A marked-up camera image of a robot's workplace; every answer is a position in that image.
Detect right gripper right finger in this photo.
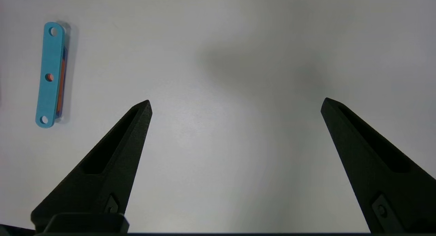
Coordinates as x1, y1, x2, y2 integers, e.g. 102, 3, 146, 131
320, 97, 436, 234

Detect blue bar with orange underside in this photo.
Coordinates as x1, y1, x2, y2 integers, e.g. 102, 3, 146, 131
35, 21, 71, 129

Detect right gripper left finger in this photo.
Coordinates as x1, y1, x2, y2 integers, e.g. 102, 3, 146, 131
30, 99, 153, 234

